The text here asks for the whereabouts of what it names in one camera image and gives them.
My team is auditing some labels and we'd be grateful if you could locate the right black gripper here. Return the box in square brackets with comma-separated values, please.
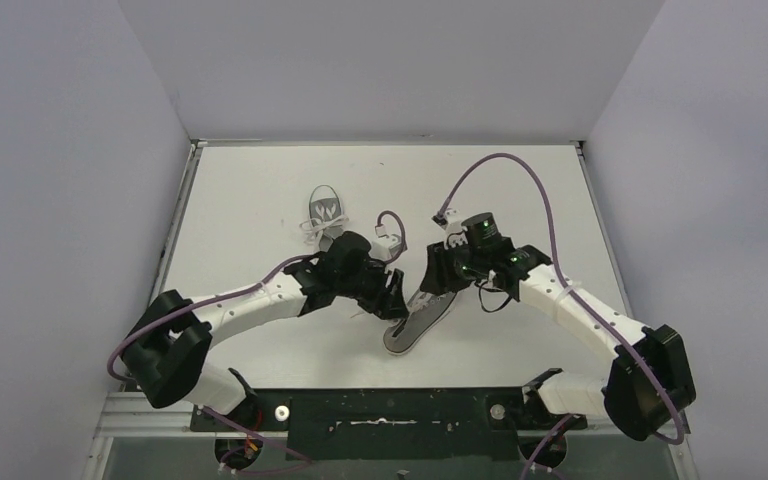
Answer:
[422, 238, 488, 296]

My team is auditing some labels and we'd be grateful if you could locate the grey canvas sneaker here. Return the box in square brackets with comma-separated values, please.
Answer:
[299, 184, 349, 251]
[382, 290, 458, 356]

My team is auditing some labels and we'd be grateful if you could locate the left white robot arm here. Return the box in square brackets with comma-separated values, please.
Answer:
[108, 231, 408, 427]

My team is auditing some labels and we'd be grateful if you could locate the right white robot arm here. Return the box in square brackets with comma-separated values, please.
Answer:
[420, 212, 696, 441]

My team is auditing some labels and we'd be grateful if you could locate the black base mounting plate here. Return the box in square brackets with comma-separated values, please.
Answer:
[228, 387, 560, 461]

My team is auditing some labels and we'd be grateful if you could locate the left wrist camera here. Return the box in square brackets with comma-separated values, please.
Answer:
[370, 233, 403, 263]

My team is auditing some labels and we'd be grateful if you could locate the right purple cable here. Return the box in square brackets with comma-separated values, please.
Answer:
[433, 152, 687, 480]

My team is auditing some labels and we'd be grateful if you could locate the purple cable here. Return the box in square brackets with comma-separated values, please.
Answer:
[433, 152, 687, 480]
[105, 210, 409, 478]

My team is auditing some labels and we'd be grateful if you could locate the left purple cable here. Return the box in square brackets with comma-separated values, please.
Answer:
[105, 210, 409, 478]

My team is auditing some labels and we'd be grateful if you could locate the aluminium frame rail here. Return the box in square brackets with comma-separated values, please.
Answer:
[92, 389, 690, 440]

